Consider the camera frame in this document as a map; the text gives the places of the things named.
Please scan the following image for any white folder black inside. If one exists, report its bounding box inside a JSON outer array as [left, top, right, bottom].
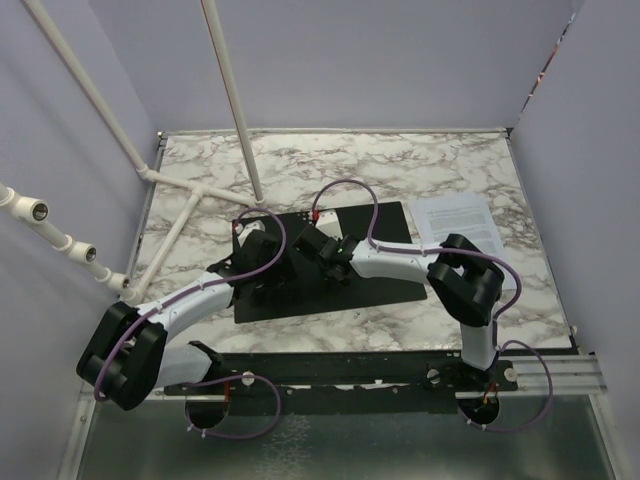
[[230, 200, 429, 325]]

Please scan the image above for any printed paper sheet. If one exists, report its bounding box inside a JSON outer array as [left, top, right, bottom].
[[409, 193, 505, 258]]

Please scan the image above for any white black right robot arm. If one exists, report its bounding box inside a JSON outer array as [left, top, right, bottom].
[[293, 226, 504, 391]]

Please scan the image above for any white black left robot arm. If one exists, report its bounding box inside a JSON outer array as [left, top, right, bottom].
[[76, 222, 286, 411]]

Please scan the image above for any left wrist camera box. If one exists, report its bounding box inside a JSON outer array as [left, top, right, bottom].
[[234, 220, 265, 236]]

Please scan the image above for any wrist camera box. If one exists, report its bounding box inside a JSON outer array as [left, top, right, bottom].
[[234, 220, 265, 236], [315, 209, 343, 240]]

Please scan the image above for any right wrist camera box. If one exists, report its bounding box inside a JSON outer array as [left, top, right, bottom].
[[315, 209, 343, 240]]

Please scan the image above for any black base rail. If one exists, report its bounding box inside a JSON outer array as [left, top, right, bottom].
[[164, 350, 517, 415]]

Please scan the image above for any white pipe frame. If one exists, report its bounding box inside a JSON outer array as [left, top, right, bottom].
[[0, 0, 269, 304]]

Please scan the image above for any aluminium rail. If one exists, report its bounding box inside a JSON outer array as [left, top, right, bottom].
[[446, 355, 607, 399]]

